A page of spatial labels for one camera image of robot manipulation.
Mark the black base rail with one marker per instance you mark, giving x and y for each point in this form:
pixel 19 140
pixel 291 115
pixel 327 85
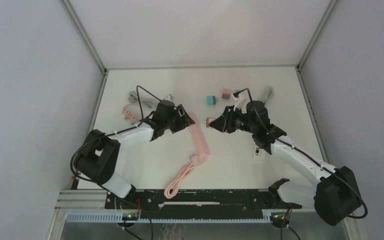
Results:
pixel 200 203

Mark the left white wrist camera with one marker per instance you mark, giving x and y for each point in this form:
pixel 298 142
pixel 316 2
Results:
pixel 169 97

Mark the white power strip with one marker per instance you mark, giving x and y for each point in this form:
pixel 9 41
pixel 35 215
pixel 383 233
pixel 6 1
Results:
pixel 259 154
pixel 131 113

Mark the pink plug adapter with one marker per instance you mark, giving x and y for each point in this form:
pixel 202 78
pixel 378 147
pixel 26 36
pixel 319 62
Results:
pixel 208 121

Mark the brown pink adapter spare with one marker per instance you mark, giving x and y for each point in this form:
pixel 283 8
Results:
pixel 226 94

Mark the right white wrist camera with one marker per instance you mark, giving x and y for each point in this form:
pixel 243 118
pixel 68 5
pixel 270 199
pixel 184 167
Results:
pixel 240 98

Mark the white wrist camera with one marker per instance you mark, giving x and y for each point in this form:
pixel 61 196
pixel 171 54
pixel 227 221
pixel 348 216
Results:
pixel 240 98
pixel 169 97

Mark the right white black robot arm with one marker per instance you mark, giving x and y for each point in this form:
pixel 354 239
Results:
pixel 333 192

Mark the pink power strip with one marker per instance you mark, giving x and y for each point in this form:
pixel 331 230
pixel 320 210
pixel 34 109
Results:
pixel 199 137

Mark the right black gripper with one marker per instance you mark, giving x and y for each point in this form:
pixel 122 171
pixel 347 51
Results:
pixel 224 123

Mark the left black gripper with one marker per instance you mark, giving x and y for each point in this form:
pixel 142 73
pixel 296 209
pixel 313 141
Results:
pixel 183 121

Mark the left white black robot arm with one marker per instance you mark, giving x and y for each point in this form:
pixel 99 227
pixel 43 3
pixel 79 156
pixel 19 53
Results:
pixel 96 159

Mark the teal plug adapter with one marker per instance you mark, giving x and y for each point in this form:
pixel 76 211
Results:
pixel 211 100

